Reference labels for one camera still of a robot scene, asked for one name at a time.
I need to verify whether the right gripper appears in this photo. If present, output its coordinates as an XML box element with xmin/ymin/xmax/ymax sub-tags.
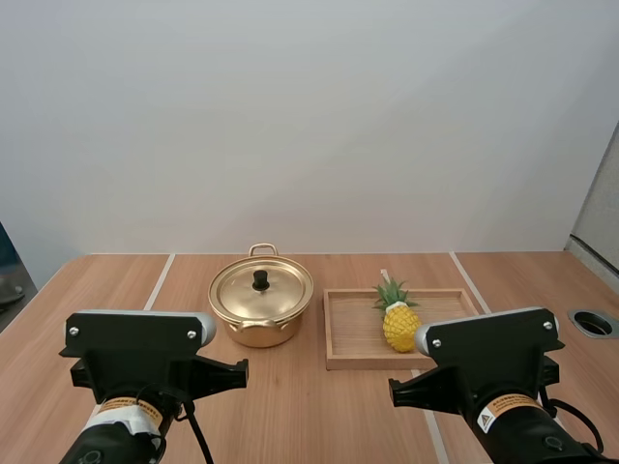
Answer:
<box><xmin>388</xmin><ymin>354</ymin><xmax>562</xmax><ymax>418</ymax></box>

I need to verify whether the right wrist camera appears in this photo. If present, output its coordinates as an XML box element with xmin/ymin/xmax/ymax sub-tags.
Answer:
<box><xmin>413</xmin><ymin>306</ymin><xmax>567</xmax><ymax>363</ymax></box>

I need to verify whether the yellow toy pineapple green crown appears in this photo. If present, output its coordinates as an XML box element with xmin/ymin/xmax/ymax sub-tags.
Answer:
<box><xmin>371</xmin><ymin>276</ymin><xmax>422</xmax><ymax>355</ymax></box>

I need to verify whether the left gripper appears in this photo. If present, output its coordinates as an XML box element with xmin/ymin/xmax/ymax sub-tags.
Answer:
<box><xmin>70</xmin><ymin>355</ymin><xmax>251</xmax><ymax>406</ymax></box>

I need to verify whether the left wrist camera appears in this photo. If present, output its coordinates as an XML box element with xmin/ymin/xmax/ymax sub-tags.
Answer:
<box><xmin>58</xmin><ymin>309</ymin><xmax>218</xmax><ymax>362</ymax></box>

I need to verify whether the gold lid with black knob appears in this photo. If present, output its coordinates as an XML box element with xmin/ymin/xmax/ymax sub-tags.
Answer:
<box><xmin>208</xmin><ymin>255</ymin><xmax>315</xmax><ymax>325</ymax></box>

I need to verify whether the gold pot with two handles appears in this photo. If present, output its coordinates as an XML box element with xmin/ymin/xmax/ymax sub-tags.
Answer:
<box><xmin>208</xmin><ymin>243</ymin><xmax>315</xmax><ymax>349</ymax></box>

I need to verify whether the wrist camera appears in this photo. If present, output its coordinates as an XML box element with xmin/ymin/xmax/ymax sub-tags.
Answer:
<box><xmin>413</xmin><ymin>306</ymin><xmax>567</xmax><ymax>363</ymax></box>
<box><xmin>58</xmin><ymin>309</ymin><xmax>218</xmax><ymax>362</ymax></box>

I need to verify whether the shallow wooden tray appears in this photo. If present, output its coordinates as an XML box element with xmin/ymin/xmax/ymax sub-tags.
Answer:
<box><xmin>322</xmin><ymin>287</ymin><xmax>481</xmax><ymax>373</ymax></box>

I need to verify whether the black cable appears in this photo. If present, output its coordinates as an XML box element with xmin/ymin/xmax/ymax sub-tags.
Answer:
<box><xmin>182</xmin><ymin>400</ymin><xmax>216</xmax><ymax>464</ymax></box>
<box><xmin>540</xmin><ymin>390</ymin><xmax>606</xmax><ymax>456</ymax></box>

